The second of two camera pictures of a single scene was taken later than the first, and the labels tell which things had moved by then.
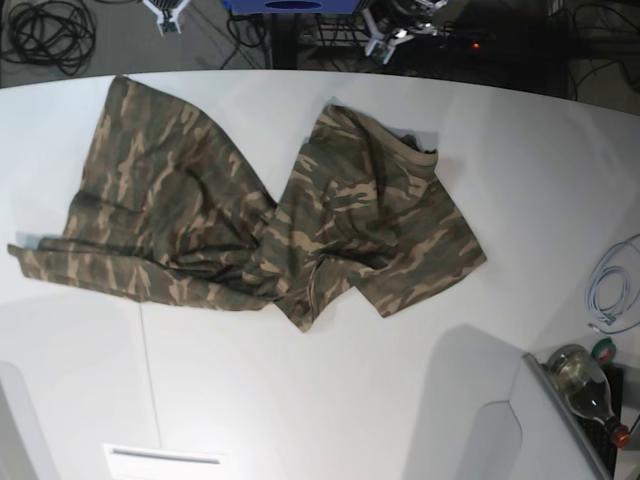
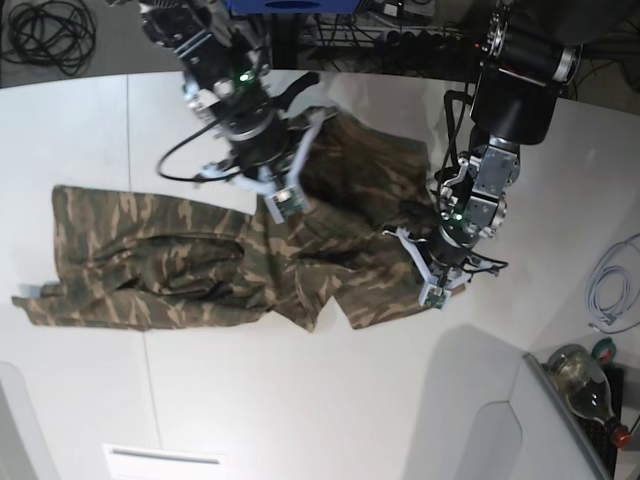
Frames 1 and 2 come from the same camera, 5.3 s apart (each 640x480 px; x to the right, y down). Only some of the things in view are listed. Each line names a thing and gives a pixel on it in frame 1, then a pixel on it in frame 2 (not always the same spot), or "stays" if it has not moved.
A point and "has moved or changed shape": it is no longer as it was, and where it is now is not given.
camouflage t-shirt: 166,210 has moved or changed shape
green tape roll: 604,350 stays
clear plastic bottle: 586,389 stays
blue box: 291,6 stays
